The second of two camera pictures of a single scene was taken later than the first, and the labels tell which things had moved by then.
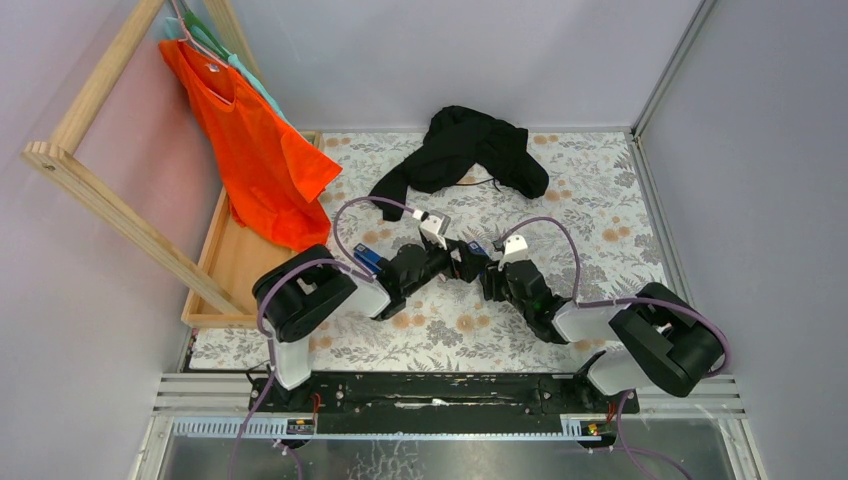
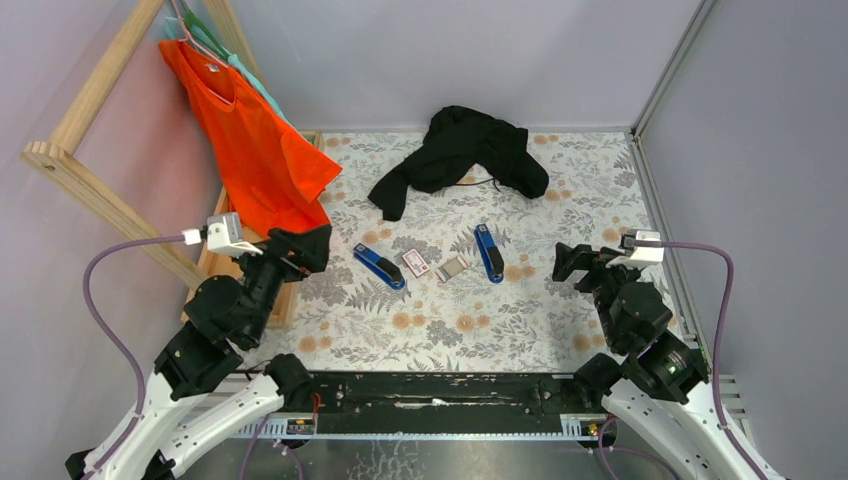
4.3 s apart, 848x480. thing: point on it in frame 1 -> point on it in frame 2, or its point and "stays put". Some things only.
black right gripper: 490,279 -> 582,256
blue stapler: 367,258 stays put
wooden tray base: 235,255 stays put
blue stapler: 475,248 -> 490,254
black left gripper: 466,264 -> 311,248
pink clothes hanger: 195,46 stays put
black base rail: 438,403 stays put
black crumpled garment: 459,142 stays put
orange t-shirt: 269,169 stays put
